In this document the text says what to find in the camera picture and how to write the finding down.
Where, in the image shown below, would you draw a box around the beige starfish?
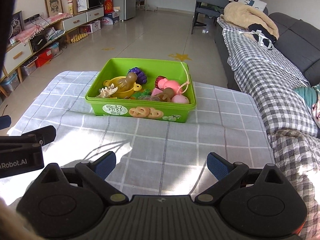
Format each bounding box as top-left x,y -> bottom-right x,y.
97,83 -> 118,98

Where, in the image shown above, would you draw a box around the yellow toy pot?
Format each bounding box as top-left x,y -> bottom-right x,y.
100,76 -> 142,99

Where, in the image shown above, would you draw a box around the pink toy egg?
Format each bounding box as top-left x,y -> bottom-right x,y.
171,94 -> 190,104

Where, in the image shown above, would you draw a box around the brown toy octopus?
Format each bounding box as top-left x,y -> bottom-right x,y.
117,73 -> 137,92

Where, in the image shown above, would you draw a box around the pink toy block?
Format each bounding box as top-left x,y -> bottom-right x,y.
151,88 -> 163,96

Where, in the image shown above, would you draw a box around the purple toy grapes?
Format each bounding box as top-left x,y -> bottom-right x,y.
128,67 -> 148,85

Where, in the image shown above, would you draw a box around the pink pig toy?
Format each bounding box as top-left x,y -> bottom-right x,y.
155,62 -> 190,94

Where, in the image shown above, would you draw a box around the grey checked table cloth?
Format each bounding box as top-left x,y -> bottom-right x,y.
8,72 -> 273,196

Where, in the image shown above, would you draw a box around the red storage box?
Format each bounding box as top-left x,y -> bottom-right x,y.
35,48 -> 53,68

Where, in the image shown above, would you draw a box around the white wooden tv cabinet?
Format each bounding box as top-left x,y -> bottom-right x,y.
0,6 -> 105,98

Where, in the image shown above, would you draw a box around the green plastic box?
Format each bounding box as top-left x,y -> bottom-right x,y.
85,58 -> 196,122

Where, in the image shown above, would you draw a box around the teal patterned pillow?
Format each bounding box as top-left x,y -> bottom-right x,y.
294,84 -> 320,127

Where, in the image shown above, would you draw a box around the black white garment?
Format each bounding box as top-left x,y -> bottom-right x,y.
248,23 -> 277,50

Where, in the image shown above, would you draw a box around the dark grey sofa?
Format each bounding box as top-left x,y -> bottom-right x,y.
214,12 -> 319,90

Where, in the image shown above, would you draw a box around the framed cartoon picture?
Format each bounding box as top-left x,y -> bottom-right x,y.
44,0 -> 63,17

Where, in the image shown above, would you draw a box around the beige blanket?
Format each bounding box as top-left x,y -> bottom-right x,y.
220,2 -> 279,40

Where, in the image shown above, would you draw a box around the grey chair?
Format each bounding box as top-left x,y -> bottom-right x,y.
191,0 -> 229,34

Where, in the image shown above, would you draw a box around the white deer cushion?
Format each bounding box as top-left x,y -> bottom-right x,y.
238,0 -> 267,11

